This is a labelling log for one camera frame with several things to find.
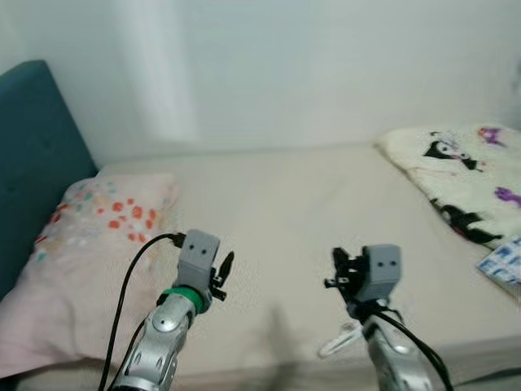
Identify white book with blue letters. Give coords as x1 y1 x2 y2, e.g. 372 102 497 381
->
475 236 521 288

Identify cream cartoon print blanket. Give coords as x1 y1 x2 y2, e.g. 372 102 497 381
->
375 124 521 250

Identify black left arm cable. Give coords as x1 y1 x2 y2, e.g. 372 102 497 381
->
97 232 187 391

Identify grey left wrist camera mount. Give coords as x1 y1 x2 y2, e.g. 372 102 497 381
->
174 229 222 301

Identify pink pillow with red spots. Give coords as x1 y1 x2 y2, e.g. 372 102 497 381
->
0 172 181 380

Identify small white plastic item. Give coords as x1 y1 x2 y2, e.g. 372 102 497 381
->
317 320 364 360

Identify white bed mattress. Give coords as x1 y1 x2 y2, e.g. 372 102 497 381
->
0 143 521 391

